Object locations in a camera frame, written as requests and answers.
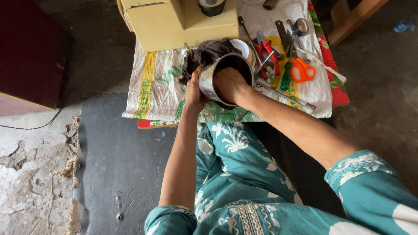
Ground black jar with clear lid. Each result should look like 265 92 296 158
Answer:
197 0 227 17

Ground round steel spoon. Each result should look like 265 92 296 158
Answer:
292 18 310 37

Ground green handled screwdriver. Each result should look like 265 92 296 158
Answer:
280 39 296 91

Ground black handled long screwdriver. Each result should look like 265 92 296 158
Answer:
238 15 263 70

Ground person's left hand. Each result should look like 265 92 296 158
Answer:
184 65 209 113

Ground teal floral printed dress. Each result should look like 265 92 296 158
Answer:
145 122 418 235

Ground white cloth strap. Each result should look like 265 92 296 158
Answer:
295 47 347 85

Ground person's right hand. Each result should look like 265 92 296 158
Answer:
213 67 253 106

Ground wooden bench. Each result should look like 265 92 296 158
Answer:
327 0 390 48

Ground blue plastic wrapper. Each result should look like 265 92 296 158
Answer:
393 21 416 33

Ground red handled pliers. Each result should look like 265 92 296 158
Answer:
254 31 284 81

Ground white woven sack mat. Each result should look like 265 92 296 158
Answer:
122 0 333 123

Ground maroon cabinet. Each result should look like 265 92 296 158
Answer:
0 0 70 116

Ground orange handled scissors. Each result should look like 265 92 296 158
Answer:
286 19 317 83

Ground cream mixer grinder base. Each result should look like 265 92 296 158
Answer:
117 0 239 53

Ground steel grinder jar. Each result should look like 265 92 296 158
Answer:
198 53 255 108

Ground dark brown cloth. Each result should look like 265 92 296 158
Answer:
179 37 234 86

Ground small steel spanner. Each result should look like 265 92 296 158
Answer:
254 50 275 78

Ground black cable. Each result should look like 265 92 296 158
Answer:
0 108 63 130

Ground long steel rod tool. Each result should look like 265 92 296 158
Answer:
254 80 317 115

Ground dark flat metal file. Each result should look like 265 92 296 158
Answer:
275 20 290 52

